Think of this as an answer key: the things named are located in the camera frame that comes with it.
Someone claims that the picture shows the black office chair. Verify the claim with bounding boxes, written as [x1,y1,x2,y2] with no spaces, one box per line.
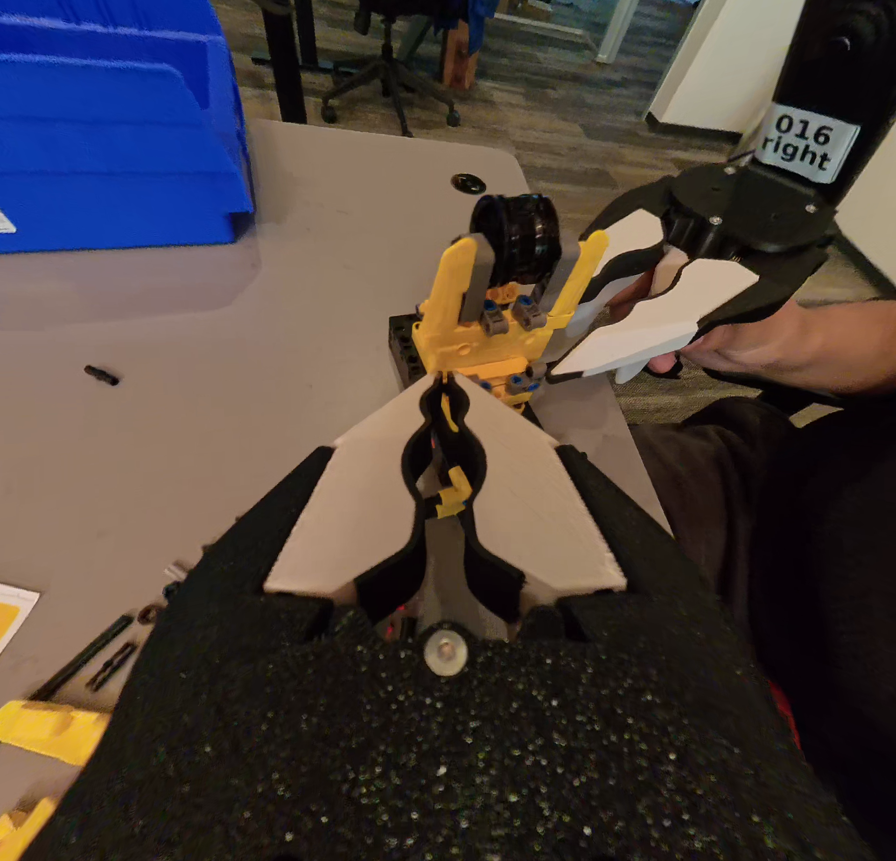
[318,0,464,139]

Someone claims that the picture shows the yellow sticker sheet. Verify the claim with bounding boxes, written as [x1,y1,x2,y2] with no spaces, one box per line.
[0,583,42,656]

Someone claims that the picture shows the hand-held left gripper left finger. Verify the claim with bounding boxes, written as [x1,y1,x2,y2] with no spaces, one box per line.
[262,373,442,606]

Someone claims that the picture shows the yellow brick wheel assembly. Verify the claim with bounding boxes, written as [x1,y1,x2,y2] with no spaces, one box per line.
[412,230,611,405]

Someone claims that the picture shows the black yellow toy brick base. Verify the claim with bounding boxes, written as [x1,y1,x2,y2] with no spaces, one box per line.
[388,312,484,521]

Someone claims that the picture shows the long black toy axle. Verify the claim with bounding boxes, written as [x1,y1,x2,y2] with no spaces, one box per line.
[30,613,135,702]

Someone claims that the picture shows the person's right forearm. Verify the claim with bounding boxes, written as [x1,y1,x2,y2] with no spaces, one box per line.
[756,296,896,398]

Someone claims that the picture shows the person's right hand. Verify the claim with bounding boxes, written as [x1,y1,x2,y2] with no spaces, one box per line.
[646,307,779,379]

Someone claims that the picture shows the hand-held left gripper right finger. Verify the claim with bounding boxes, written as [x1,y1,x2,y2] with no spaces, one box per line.
[447,373,627,608]

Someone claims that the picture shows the wooden block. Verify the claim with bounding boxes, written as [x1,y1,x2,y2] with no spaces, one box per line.
[441,21,482,94]

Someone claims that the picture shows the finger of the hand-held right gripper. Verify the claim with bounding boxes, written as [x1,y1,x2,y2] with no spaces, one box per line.
[548,244,762,386]
[560,209,666,339]

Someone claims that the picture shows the black desk leg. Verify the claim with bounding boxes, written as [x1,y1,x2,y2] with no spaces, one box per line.
[254,0,310,125]

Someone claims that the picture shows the black toy connector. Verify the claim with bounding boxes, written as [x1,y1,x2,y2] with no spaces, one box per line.
[84,639,139,692]

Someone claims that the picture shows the blue jacket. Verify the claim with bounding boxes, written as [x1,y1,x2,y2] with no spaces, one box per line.
[448,0,517,55]

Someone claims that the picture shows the nested blue plastic bins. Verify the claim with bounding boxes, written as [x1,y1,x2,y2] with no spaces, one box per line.
[0,0,256,255]

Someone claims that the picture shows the black toy wheel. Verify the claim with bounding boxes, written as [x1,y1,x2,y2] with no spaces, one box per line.
[468,193,563,286]

